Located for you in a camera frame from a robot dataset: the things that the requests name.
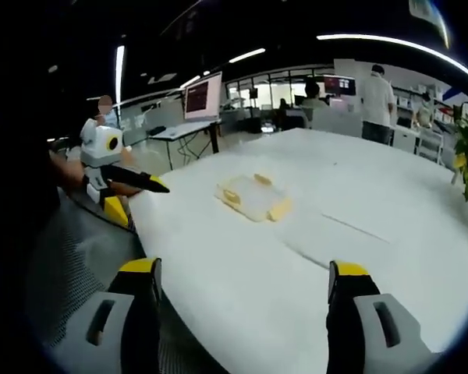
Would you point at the wall screen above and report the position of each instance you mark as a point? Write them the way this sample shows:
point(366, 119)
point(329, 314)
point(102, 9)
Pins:
point(339, 85)

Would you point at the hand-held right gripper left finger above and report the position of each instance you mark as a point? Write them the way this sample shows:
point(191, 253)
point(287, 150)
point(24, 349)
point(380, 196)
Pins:
point(113, 319)

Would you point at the long ceiling light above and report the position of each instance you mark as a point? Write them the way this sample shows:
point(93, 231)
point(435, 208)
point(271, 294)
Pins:
point(394, 43)

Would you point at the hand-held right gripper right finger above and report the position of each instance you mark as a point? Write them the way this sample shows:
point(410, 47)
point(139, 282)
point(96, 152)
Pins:
point(374, 323)

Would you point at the short ceiling light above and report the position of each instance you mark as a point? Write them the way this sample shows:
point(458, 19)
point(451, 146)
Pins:
point(119, 72)
point(246, 55)

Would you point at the white folding desk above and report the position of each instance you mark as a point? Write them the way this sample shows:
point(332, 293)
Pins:
point(183, 130)

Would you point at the grey mesh chair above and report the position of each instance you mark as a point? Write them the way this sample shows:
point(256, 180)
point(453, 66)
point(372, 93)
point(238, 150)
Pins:
point(74, 249)

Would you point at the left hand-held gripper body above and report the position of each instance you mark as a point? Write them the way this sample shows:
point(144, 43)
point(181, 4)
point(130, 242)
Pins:
point(101, 146)

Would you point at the large computer monitor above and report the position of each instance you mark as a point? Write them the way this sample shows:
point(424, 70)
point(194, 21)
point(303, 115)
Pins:
point(203, 95)

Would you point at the clear lunch box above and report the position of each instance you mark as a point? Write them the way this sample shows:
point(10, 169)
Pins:
point(253, 196)

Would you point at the white partition panel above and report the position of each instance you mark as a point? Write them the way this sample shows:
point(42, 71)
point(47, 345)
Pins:
point(337, 121)

